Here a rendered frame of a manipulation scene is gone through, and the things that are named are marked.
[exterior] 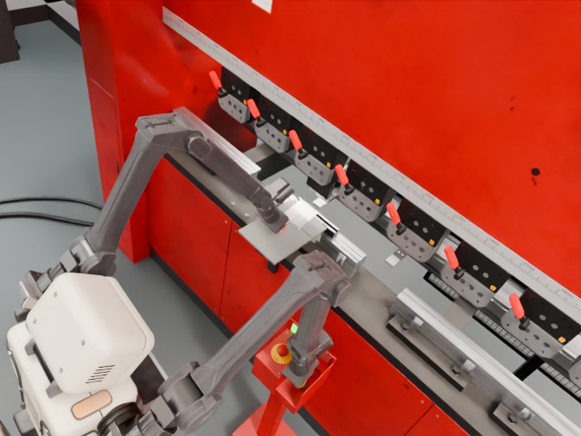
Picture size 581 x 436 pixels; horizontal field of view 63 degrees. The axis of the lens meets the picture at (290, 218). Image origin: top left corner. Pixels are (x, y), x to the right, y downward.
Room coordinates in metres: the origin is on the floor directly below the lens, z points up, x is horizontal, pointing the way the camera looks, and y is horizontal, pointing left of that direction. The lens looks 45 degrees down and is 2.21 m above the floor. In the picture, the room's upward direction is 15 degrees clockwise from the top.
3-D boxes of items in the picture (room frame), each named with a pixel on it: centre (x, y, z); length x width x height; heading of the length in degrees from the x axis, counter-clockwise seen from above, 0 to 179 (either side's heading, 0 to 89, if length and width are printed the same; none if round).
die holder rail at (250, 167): (1.57, 0.39, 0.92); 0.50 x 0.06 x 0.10; 56
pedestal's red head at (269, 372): (0.78, -0.13, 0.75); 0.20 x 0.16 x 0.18; 58
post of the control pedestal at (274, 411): (0.78, -0.13, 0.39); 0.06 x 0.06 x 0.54; 58
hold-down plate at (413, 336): (0.87, -0.54, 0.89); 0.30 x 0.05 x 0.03; 56
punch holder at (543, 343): (0.82, -0.71, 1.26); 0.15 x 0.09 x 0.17; 56
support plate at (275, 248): (1.14, 0.01, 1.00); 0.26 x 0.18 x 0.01; 146
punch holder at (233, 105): (1.49, 0.28, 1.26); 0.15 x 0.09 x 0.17; 56
